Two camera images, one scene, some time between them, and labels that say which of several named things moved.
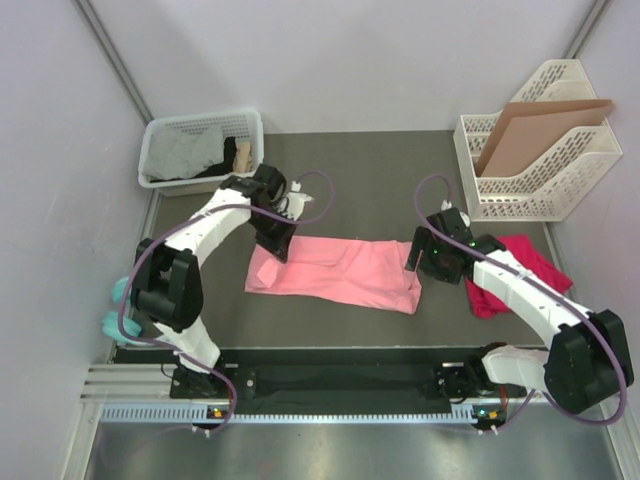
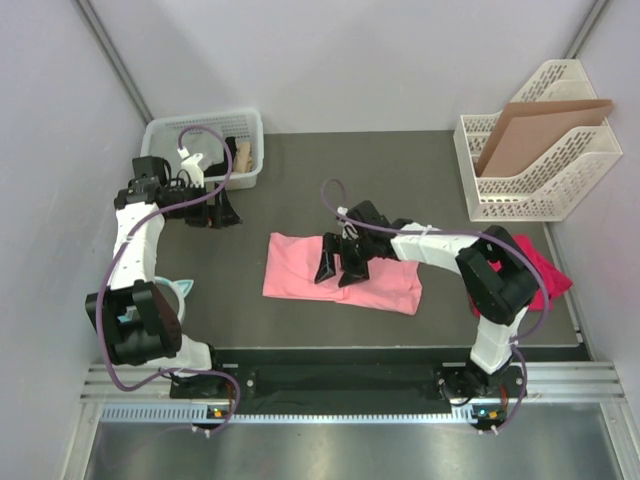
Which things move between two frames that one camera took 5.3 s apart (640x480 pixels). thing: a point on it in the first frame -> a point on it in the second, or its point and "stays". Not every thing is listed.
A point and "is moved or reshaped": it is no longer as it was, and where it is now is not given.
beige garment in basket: x=243 y=162 stays
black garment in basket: x=224 y=168 stays
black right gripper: x=424 y=240 -> x=353 y=274
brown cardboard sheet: x=524 y=131 stays
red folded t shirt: x=522 y=254 stays
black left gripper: x=278 y=245 -> x=219 y=215
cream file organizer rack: x=557 y=176 stays
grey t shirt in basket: x=170 y=155 stays
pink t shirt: x=360 y=272 is moved or reshaped
